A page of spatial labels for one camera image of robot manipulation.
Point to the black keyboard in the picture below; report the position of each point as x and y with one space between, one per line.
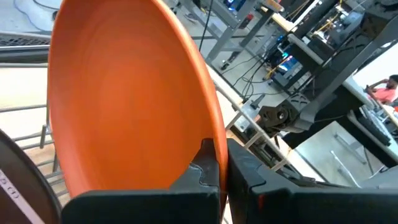
21 40

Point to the person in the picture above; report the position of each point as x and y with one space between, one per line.
385 93

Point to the black aluminium table frame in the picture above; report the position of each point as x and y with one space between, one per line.
21 54

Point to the grey workbench frame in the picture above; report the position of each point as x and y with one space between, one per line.
224 15

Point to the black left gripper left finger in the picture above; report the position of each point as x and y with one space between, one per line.
155 208

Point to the black electronics rack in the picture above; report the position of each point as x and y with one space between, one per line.
292 65

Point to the silver mounting bracket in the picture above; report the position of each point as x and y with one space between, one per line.
245 119

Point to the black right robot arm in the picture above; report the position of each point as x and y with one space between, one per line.
280 115

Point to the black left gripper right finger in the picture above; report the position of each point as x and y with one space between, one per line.
295 208

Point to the orange plate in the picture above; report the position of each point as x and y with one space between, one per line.
124 93

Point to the black plate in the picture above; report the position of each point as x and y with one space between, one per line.
31 174

